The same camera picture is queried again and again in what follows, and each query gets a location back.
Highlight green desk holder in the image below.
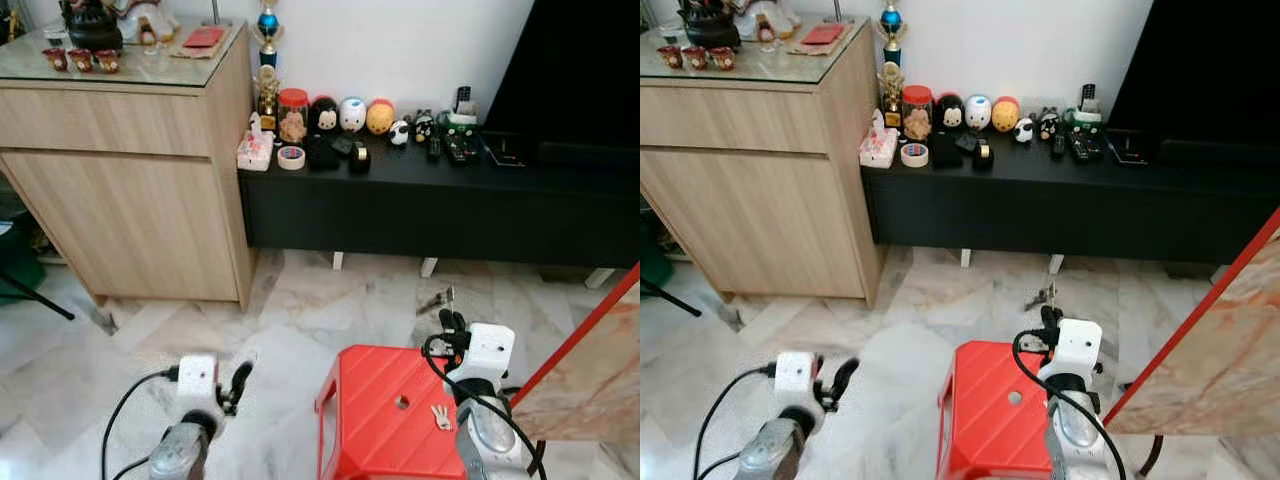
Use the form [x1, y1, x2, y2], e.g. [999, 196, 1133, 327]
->
[1063, 83, 1104, 133]
[440, 86, 480, 136]

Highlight blue ball trophy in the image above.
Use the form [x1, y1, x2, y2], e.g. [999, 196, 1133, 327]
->
[876, 0, 908, 67]
[252, 0, 284, 69]

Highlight red plastic stool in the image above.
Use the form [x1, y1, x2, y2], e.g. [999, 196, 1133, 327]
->
[936, 340, 1111, 480]
[315, 345, 526, 480]

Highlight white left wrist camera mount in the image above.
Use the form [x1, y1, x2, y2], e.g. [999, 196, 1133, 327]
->
[774, 351, 823, 414]
[175, 353, 223, 426]

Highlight white ceramic figurine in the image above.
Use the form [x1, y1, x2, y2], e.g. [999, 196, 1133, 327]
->
[733, 0, 801, 43]
[113, 0, 182, 46]

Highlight black low console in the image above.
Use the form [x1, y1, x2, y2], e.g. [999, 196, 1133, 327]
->
[860, 122, 1280, 286]
[238, 125, 641, 291]

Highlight black tripod leg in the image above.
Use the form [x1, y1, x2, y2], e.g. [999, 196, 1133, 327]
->
[640, 278, 704, 319]
[0, 268, 77, 322]

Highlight dark green bin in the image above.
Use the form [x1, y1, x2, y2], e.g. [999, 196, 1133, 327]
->
[640, 212, 668, 291]
[0, 212, 48, 303]

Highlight red lid snack jar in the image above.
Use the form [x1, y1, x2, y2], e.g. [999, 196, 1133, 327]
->
[901, 85, 934, 141]
[277, 88, 310, 144]

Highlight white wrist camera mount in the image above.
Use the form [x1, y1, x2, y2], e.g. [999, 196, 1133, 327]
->
[1038, 319, 1102, 393]
[452, 322, 517, 398]
[175, 353, 223, 426]
[774, 351, 823, 414]

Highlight beige woven mat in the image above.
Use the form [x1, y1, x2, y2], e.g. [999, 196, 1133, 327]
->
[168, 22, 233, 59]
[787, 20, 856, 56]

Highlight black mouse plush toy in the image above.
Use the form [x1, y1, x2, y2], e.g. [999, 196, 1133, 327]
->
[308, 95, 340, 136]
[932, 92, 965, 132]

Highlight small gold trophy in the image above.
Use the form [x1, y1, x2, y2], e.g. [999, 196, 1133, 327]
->
[878, 60, 906, 128]
[254, 62, 282, 131]

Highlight pink white tissue box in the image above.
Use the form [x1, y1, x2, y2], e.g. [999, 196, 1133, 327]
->
[236, 112, 276, 173]
[858, 108, 899, 169]

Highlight flat black tray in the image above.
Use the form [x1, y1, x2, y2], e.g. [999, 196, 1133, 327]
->
[1107, 130, 1151, 165]
[484, 133, 528, 168]

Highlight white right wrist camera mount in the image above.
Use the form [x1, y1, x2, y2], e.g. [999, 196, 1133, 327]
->
[452, 322, 517, 398]
[1038, 319, 1102, 393]

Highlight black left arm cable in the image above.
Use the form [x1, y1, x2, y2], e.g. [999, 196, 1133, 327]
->
[692, 364, 779, 480]
[100, 366, 181, 480]

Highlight black teapot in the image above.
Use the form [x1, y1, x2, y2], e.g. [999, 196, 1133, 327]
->
[678, 0, 743, 51]
[60, 0, 125, 53]

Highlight marble pattern folding table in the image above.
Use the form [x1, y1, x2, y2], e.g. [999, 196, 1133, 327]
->
[510, 262, 641, 444]
[1103, 205, 1280, 437]

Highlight light wooden cabinet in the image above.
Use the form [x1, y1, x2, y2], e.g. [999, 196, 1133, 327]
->
[640, 22, 886, 301]
[0, 25, 256, 309]

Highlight black pouch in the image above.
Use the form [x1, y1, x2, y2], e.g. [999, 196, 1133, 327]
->
[929, 130, 967, 167]
[305, 133, 343, 170]

